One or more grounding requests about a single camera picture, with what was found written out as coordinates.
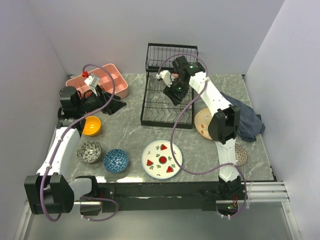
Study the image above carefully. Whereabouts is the beige bird plate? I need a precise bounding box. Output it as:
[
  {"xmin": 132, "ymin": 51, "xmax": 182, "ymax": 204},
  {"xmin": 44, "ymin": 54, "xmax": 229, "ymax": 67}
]
[{"xmin": 194, "ymin": 108, "xmax": 212, "ymax": 140}]

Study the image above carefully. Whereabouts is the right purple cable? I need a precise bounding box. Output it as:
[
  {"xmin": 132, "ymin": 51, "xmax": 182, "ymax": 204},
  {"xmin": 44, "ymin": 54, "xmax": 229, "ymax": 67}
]
[{"xmin": 157, "ymin": 53, "xmax": 249, "ymax": 218}]

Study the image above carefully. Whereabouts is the orange bowl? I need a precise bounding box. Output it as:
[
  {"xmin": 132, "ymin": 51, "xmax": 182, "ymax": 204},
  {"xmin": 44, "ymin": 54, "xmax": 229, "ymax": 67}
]
[{"xmin": 82, "ymin": 116, "xmax": 101, "ymax": 137}]

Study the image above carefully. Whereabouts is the aluminium frame rail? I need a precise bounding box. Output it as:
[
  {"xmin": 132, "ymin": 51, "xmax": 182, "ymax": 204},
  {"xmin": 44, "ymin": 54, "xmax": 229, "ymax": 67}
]
[{"xmin": 246, "ymin": 181, "xmax": 290, "ymax": 203}]

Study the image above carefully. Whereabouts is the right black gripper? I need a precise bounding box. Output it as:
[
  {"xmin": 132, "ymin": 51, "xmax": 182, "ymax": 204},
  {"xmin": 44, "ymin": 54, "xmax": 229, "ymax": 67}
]
[{"xmin": 162, "ymin": 77, "xmax": 189, "ymax": 107}]

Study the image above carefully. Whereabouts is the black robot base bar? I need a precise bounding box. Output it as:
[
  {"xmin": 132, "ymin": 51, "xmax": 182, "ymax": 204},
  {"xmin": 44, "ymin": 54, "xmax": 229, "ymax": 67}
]
[{"xmin": 69, "ymin": 180, "xmax": 251, "ymax": 217}]

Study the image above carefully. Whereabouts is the grey patterned bowl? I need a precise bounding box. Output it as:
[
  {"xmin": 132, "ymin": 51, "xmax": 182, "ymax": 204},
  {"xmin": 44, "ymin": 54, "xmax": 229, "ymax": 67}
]
[{"xmin": 76, "ymin": 140, "xmax": 102, "ymax": 164}]

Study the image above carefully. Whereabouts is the white watermelon plate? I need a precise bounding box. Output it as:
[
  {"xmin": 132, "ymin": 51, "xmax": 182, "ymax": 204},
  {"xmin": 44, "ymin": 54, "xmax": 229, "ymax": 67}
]
[{"xmin": 141, "ymin": 140, "xmax": 180, "ymax": 180}]

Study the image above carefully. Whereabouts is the blue triangle pattern bowl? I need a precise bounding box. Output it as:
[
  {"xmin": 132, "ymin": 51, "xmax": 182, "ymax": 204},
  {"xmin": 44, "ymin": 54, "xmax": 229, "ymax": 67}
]
[{"xmin": 103, "ymin": 149, "xmax": 129, "ymax": 174}]

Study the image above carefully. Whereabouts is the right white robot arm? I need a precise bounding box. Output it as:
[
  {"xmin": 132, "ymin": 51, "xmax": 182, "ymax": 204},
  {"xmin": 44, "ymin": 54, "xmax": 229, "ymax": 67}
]
[{"xmin": 156, "ymin": 54, "xmax": 243, "ymax": 199}]

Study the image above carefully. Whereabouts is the blue cloth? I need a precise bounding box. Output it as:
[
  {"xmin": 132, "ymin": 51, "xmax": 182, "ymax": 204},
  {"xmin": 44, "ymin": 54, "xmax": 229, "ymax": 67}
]
[{"xmin": 221, "ymin": 92, "xmax": 266, "ymax": 143}]

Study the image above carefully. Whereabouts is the pink compartment tray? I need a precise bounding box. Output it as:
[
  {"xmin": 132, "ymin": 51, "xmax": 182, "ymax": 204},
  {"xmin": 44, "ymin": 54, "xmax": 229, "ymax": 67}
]
[{"xmin": 65, "ymin": 63, "xmax": 129, "ymax": 99}]

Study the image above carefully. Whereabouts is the black wire dish rack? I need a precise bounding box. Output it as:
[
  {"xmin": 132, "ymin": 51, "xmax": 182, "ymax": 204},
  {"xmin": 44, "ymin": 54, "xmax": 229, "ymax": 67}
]
[{"xmin": 140, "ymin": 42, "xmax": 198, "ymax": 128}]

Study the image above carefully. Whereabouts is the red patterned small bowl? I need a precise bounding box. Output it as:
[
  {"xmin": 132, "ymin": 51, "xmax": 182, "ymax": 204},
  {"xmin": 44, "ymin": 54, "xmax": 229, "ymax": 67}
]
[{"xmin": 235, "ymin": 143, "xmax": 248, "ymax": 167}]

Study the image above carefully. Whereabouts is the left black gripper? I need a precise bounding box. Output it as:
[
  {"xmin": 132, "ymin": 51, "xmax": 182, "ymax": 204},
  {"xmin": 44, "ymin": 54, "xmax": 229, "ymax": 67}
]
[{"xmin": 76, "ymin": 84, "xmax": 127, "ymax": 115}]

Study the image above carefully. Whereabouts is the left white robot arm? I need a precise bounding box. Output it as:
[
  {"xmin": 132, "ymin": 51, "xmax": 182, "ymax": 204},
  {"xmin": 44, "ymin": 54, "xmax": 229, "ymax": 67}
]
[{"xmin": 24, "ymin": 86, "xmax": 127, "ymax": 215}]

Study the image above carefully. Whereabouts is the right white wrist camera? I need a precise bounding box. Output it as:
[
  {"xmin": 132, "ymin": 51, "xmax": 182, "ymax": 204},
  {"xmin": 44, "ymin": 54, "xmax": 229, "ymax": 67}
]
[{"xmin": 156, "ymin": 70, "xmax": 174, "ymax": 87}]

